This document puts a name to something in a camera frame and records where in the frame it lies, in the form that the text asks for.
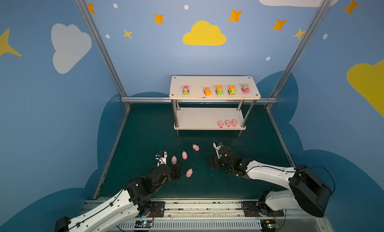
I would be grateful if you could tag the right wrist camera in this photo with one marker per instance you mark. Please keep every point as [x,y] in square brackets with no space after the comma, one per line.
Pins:
[218,145]

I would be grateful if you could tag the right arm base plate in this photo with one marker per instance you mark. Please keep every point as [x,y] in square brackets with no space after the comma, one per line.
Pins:
[259,209]

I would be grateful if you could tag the left aluminium frame post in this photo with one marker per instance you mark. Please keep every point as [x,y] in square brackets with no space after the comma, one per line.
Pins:
[87,16]

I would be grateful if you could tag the aluminium frame post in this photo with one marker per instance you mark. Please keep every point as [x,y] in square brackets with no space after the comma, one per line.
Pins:
[311,29]
[87,16]

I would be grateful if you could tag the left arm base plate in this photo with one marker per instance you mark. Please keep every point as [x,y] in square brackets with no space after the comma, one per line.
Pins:
[156,210]

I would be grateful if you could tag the controller board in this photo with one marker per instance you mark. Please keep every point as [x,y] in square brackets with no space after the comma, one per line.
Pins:
[268,226]
[143,224]

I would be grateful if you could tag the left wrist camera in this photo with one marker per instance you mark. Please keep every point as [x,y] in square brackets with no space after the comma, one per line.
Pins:
[161,158]

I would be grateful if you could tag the orange green toy truck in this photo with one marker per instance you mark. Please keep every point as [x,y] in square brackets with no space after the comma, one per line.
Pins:
[231,91]

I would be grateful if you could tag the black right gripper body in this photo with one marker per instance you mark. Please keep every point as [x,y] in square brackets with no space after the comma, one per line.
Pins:
[219,159]

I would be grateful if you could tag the pink green toy car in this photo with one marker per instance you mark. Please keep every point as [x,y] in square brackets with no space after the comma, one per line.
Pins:
[245,89]

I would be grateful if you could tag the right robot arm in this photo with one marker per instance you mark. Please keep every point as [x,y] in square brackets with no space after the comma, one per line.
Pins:
[303,188]

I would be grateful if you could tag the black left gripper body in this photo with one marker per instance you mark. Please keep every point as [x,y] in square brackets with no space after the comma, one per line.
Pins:
[173,172]

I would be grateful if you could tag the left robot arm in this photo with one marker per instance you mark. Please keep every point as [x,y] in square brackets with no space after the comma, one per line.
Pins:
[130,202]

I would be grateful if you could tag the white two-tier shelf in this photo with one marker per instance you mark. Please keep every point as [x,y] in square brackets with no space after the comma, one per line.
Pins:
[207,118]

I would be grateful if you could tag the orange green toy car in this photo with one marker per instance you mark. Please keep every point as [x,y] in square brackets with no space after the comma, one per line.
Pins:
[219,90]

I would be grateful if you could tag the left controller board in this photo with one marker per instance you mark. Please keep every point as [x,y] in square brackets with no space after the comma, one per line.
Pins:
[143,224]

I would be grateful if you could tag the right aluminium frame post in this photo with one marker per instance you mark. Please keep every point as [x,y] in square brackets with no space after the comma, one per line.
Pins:
[311,29]

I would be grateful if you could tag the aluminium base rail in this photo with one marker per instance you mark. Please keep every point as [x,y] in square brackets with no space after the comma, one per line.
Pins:
[217,215]

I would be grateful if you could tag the rear aluminium crossbar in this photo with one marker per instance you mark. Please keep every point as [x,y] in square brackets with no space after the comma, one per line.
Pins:
[182,100]

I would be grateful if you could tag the pink green toy truck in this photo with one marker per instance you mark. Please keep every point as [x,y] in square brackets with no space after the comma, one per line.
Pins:
[186,91]

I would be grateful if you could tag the right controller board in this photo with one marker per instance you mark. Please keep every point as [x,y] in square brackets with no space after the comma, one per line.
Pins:
[268,226]

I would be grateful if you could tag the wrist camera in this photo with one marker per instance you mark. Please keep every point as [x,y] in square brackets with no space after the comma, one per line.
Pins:
[161,158]
[218,145]

